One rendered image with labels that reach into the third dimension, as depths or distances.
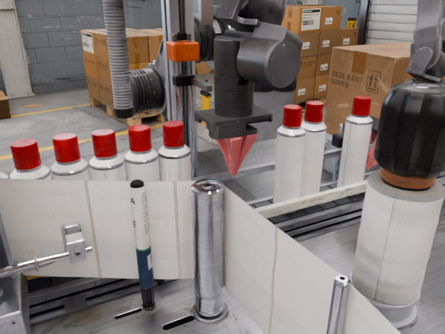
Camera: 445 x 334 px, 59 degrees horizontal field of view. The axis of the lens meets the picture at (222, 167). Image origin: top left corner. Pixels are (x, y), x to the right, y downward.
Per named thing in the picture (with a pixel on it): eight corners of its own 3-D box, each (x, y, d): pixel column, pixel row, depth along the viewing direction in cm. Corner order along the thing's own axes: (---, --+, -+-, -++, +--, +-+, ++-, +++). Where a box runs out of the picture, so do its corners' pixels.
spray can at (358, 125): (347, 199, 81) (361, 101, 73) (331, 188, 85) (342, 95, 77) (367, 193, 83) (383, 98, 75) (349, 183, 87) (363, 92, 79)
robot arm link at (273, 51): (271, 7, 58) (230, -23, 52) (334, 9, 50) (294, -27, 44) (242, 84, 59) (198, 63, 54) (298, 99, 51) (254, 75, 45)
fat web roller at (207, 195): (200, 329, 49) (196, 197, 42) (187, 305, 53) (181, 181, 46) (232, 317, 51) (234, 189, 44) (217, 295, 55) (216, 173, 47)
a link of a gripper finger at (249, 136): (256, 179, 60) (259, 120, 56) (214, 188, 57) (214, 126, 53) (235, 164, 65) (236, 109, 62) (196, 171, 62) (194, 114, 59)
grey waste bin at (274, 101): (266, 157, 333) (269, 84, 308) (234, 142, 365) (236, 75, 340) (300, 146, 356) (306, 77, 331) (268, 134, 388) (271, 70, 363)
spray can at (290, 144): (282, 217, 74) (289, 111, 66) (267, 205, 79) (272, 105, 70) (304, 211, 76) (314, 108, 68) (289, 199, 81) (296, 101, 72)
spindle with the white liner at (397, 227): (381, 338, 48) (434, 99, 36) (332, 293, 55) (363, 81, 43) (431, 315, 52) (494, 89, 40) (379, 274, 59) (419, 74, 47)
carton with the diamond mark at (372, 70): (377, 156, 110) (395, 57, 99) (322, 131, 130) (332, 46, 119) (449, 140, 122) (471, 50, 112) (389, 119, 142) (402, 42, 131)
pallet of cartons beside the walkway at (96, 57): (199, 115, 447) (197, 32, 411) (132, 130, 399) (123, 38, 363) (148, 95, 533) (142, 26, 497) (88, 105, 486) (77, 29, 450)
